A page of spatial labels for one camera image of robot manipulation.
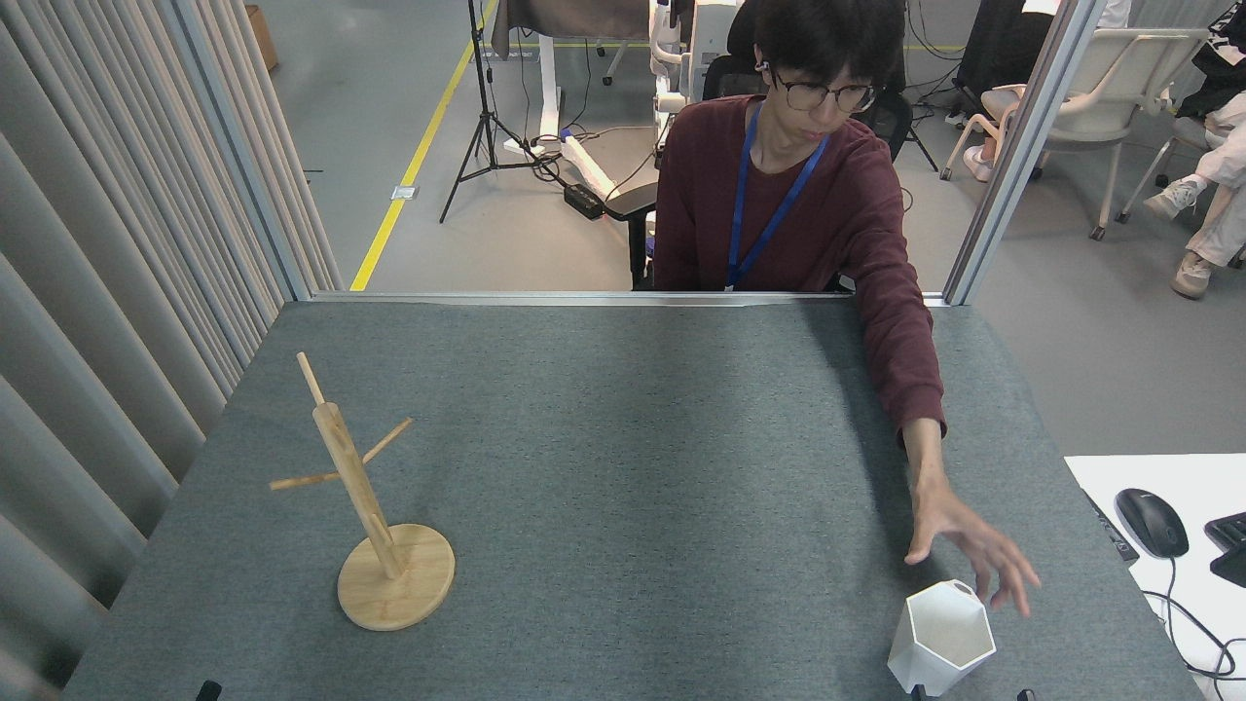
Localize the white stand on wheels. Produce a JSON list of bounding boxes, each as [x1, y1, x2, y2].
[[502, 34, 624, 202]]

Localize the black label strip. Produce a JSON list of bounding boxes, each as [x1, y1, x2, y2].
[[1083, 490, 1141, 563]]

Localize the black computer mouse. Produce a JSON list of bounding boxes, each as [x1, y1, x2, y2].
[[1115, 487, 1191, 560]]

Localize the seated person in pale trousers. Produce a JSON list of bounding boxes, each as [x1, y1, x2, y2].
[[1143, 0, 1246, 301]]

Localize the black camera tripod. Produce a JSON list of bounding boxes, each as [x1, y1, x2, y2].
[[439, 0, 564, 224]]

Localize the beige pleated curtain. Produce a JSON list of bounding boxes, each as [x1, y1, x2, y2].
[[0, 0, 345, 701]]

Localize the black keyboard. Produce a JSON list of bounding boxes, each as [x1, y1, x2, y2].
[[1204, 511, 1246, 589]]

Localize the brown cardboard box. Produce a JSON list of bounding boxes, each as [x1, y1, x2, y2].
[[243, 4, 280, 72]]

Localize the white side table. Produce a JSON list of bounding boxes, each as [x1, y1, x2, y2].
[[1063, 452, 1246, 701]]

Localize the person across table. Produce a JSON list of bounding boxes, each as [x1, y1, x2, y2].
[[650, 0, 948, 488]]

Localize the silver frame crossbar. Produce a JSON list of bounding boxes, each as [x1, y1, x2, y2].
[[310, 289, 950, 309]]

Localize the white angular cup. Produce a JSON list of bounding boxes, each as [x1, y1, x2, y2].
[[887, 579, 998, 698]]

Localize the person's left hand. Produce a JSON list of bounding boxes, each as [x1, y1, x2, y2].
[[903, 475, 1043, 619]]

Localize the blue lanyard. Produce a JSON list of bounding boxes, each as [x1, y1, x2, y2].
[[724, 101, 831, 292]]

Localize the black mouse cable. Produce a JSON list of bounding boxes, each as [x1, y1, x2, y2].
[[1143, 557, 1246, 683]]

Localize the wooden cup rack stand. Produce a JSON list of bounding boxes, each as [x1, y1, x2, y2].
[[270, 351, 457, 632]]

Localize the white machine column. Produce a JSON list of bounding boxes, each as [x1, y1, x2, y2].
[[648, 0, 743, 149]]

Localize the black-rimmed glasses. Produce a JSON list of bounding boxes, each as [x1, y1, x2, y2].
[[769, 70, 878, 116]]

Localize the white plastic chair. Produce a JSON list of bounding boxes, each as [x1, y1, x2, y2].
[[938, 26, 1211, 242]]

